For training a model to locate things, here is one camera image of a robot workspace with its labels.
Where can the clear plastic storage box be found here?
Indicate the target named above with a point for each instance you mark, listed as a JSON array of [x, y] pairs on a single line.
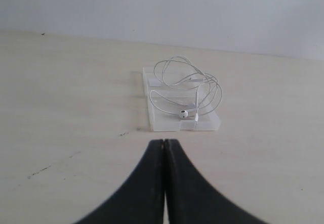
[[177, 100]]

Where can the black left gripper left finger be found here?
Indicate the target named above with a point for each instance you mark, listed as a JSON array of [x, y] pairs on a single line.
[[141, 198]]

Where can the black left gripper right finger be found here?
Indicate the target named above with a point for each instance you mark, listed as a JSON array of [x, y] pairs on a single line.
[[191, 198]]

